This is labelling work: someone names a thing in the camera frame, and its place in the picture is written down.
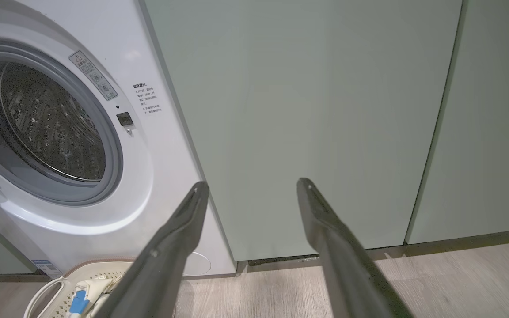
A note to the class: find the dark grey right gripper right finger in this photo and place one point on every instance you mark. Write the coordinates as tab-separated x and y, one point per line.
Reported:
347	269

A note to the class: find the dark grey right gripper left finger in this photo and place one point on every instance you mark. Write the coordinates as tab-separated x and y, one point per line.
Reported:
161	265

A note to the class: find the cream garment with blue trim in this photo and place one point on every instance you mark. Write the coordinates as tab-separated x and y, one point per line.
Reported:
95	287

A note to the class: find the white washing machine body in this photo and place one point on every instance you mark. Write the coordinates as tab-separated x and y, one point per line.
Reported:
157	176

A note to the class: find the cream perforated laundry basket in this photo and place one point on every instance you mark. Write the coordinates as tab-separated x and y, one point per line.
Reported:
58	304

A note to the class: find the grey rubber door gasket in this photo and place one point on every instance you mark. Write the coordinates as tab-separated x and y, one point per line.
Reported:
115	154

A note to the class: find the black door lock latch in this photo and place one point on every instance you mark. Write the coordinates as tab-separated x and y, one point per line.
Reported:
124	119

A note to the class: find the wide pale green cabinet door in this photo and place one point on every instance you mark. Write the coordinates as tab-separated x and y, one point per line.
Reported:
2	260

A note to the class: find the steel washing drum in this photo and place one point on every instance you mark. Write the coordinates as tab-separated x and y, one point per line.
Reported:
51	123

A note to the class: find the round filter cover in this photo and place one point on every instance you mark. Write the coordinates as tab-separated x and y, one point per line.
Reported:
199	265

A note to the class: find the black plinth under tall cabinet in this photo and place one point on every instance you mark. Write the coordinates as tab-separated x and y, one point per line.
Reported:
457	245

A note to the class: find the blue energy label sticker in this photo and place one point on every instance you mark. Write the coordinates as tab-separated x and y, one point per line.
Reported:
44	266

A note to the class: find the tall pale green cabinet panel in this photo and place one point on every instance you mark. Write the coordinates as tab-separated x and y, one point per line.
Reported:
303	110

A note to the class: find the printed text notice label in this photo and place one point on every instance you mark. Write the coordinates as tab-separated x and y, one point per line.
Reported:
147	98

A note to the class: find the narrow pale green cabinet panel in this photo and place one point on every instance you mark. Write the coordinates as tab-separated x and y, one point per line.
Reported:
493	132

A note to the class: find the triangle warning sticker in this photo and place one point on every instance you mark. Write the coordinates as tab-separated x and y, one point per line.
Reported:
93	75

